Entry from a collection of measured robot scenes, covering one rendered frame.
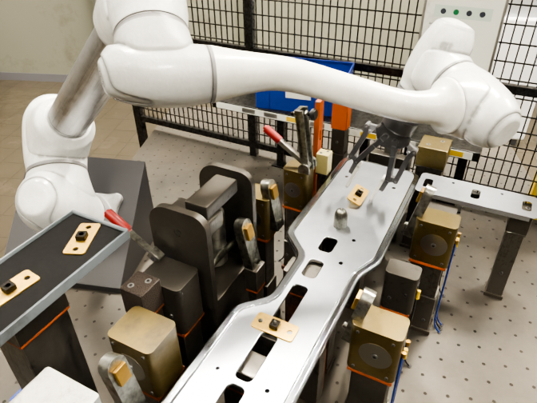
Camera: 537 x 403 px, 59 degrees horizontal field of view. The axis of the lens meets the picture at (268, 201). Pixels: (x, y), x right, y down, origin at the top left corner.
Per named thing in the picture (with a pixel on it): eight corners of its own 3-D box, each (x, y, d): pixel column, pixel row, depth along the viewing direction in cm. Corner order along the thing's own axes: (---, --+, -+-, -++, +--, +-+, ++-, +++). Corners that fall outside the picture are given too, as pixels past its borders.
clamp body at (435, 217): (439, 341, 120) (471, 234, 100) (393, 325, 125) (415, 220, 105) (444, 324, 125) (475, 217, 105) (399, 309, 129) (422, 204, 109)
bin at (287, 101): (343, 117, 152) (346, 79, 145) (254, 107, 160) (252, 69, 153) (352, 98, 165) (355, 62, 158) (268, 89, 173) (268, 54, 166)
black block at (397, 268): (409, 375, 112) (431, 286, 95) (368, 360, 116) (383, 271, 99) (414, 359, 116) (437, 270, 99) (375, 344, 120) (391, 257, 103)
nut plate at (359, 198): (359, 206, 116) (361, 202, 115) (346, 198, 116) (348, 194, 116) (368, 191, 122) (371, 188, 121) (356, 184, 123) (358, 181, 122)
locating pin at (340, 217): (343, 236, 110) (345, 213, 106) (330, 233, 111) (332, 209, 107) (348, 229, 112) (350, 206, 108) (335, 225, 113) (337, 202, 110)
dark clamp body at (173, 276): (198, 416, 104) (177, 293, 82) (156, 395, 109) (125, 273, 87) (216, 390, 109) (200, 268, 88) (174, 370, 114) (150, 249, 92)
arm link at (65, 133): (17, 183, 129) (13, 111, 134) (79, 185, 139) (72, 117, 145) (122, 4, 72) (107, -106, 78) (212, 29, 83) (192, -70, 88)
